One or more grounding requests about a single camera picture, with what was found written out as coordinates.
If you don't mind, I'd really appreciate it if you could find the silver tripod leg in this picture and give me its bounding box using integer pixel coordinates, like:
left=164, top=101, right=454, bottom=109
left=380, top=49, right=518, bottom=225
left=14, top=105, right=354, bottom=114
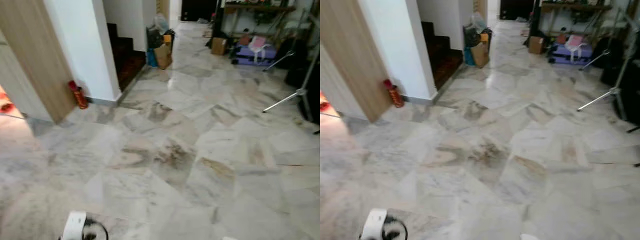
left=263, top=49, right=296, bottom=72
left=579, top=48, right=612, bottom=71
left=576, top=87, right=622, bottom=112
left=262, top=88, right=308, bottom=114

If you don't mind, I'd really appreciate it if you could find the black equipment bag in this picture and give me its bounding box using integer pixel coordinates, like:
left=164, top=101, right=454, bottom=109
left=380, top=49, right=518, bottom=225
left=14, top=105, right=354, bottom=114
left=592, top=35, right=640, bottom=126
left=276, top=36, right=321, bottom=125

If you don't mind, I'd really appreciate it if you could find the brown paper bag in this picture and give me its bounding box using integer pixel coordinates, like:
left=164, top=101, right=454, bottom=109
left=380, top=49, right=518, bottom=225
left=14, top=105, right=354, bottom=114
left=154, top=44, right=174, bottom=70
left=471, top=42, right=491, bottom=69

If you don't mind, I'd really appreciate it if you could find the wooden console table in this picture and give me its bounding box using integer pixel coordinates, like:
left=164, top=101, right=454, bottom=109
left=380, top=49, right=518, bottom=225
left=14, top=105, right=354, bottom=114
left=223, top=2, right=297, bottom=37
left=541, top=1, right=613, bottom=36

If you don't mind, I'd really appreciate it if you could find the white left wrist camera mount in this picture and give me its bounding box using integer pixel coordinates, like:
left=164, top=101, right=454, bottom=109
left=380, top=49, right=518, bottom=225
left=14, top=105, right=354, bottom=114
left=61, top=211, right=88, bottom=240
left=360, top=208, right=388, bottom=240

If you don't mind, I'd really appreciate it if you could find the light wooden door panel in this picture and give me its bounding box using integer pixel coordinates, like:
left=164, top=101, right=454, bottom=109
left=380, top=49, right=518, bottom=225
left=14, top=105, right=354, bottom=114
left=320, top=0, right=396, bottom=124
left=0, top=0, right=77, bottom=124

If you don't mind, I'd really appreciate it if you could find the clear plastic bag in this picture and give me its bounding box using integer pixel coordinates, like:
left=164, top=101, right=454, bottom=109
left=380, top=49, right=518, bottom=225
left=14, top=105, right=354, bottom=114
left=470, top=12, right=487, bottom=33
left=153, top=13, right=170, bottom=35

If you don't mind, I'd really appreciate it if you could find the red bottle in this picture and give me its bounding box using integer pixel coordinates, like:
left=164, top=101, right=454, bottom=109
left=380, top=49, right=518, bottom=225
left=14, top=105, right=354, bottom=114
left=383, top=79, right=405, bottom=108
left=68, top=80, right=89, bottom=110

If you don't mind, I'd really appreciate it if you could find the dark wooden staircase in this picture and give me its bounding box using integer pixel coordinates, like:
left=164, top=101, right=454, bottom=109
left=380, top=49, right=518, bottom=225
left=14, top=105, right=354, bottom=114
left=421, top=21, right=464, bottom=91
left=106, top=22, right=147, bottom=92

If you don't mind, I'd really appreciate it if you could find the small plain cardboard box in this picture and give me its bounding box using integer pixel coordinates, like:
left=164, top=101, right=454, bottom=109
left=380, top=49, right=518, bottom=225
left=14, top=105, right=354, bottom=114
left=211, top=37, right=228, bottom=56
left=528, top=36, right=545, bottom=55

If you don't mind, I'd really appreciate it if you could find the purple suitcase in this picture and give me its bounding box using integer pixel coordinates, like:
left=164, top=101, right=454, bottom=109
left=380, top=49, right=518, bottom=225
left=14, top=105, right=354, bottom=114
left=234, top=44, right=278, bottom=66
left=550, top=43, right=594, bottom=65

